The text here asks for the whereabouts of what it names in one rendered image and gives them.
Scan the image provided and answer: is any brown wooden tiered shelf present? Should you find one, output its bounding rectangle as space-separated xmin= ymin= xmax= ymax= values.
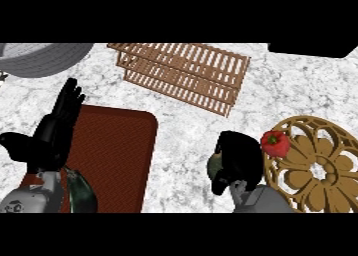
xmin=107 ymin=42 xmax=253 ymax=119

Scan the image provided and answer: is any red bell pepper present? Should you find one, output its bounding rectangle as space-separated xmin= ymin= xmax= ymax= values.
xmin=259 ymin=130 xmax=293 ymax=159

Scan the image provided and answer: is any dark green squash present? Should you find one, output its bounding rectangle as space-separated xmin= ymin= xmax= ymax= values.
xmin=63 ymin=165 xmax=100 ymax=214

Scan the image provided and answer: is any mottled green squash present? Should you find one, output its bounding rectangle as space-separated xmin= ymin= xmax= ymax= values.
xmin=206 ymin=152 xmax=227 ymax=182

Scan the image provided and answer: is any black appliance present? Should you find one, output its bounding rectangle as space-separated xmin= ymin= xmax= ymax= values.
xmin=267 ymin=42 xmax=358 ymax=59

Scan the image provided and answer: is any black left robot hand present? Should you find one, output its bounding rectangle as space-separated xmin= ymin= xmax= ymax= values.
xmin=0 ymin=77 xmax=88 ymax=175

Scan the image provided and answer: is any grey round pot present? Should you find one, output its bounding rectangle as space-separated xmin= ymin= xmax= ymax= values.
xmin=0 ymin=42 xmax=97 ymax=79

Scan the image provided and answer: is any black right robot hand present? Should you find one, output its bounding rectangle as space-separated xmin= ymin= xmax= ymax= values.
xmin=210 ymin=130 xmax=267 ymax=197

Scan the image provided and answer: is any golden ornamental round trivet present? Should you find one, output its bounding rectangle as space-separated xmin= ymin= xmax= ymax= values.
xmin=262 ymin=115 xmax=358 ymax=214

